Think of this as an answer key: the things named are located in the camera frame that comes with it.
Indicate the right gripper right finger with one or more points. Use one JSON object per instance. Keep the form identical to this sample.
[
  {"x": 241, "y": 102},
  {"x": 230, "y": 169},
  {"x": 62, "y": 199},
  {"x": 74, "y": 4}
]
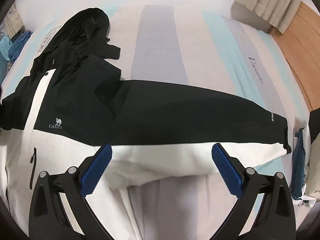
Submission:
[{"x": 275, "y": 217}]

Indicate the blue clothes pile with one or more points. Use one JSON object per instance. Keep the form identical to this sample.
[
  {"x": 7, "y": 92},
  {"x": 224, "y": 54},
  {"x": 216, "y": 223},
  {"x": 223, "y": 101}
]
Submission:
[{"x": 18, "y": 45}]

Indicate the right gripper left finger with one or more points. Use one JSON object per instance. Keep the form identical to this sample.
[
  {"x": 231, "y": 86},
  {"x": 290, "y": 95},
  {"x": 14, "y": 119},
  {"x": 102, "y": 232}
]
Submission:
[{"x": 47, "y": 215}]

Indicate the teal garment at bedside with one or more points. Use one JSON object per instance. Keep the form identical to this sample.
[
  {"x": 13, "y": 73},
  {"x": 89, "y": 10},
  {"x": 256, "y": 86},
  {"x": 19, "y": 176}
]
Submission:
[{"x": 298, "y": 164}]

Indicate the black and white jacket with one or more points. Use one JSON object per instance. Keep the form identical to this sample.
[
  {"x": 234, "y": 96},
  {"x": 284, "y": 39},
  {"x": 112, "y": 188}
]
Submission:
[{"x": 125, "y": 119}]

